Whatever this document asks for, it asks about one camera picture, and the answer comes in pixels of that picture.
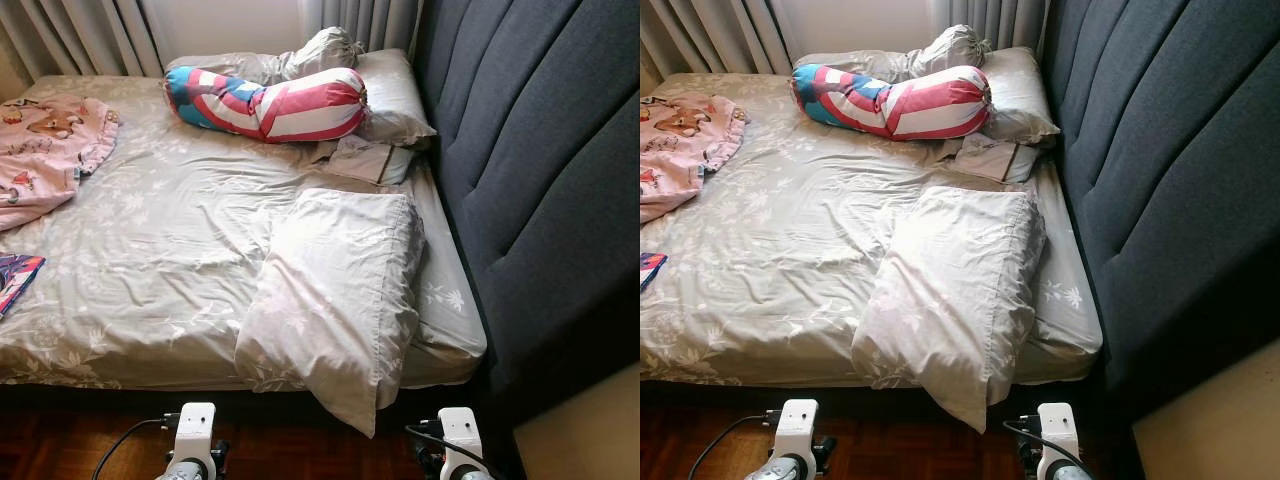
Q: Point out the large grey floral pillow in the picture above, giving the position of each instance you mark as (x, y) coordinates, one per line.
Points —
(340, 290)
(960, 290)

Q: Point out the pink cartoon print blanket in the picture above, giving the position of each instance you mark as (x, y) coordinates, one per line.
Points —
(680, 140)
(40, 150)

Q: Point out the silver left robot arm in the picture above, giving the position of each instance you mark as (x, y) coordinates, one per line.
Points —
(185, 472)
(790, 472)

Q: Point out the beige bedside cabinet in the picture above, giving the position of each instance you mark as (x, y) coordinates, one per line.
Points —
(590, 440)
(1220, 430)

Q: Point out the grey floral bed sheet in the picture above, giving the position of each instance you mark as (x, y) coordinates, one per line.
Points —
(800, 230)
(180, 230)

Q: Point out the anime cover book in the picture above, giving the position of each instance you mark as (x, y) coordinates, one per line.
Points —
(650, 268)
(18, 275)

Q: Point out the small folded grey cloth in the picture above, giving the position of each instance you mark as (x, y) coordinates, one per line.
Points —
(985, 157)
(360, 158)

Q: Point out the dark grey padded headboard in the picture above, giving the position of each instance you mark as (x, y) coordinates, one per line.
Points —
(540, 150)
(1170, 150)

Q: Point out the red white blue bolster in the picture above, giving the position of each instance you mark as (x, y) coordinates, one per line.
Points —
(930, 108)
(300, 110)

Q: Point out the flat grey pillow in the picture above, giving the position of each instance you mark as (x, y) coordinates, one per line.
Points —
(395, 95)
(1020, 95)

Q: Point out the knotted grey pillow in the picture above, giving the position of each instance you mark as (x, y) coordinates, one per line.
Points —
(955, 48)
(325, 50)

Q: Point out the wide grey curtain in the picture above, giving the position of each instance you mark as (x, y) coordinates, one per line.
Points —
(710, 30)
(80, 30)

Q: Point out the narrow grey curtain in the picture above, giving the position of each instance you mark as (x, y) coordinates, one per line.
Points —
(370, 20)
(995, 20)

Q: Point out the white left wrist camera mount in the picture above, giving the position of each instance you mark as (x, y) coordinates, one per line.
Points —
(800, 428)
(195, 430)

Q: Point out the dark bed frame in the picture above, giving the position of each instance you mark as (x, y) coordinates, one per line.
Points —
(150, 398)

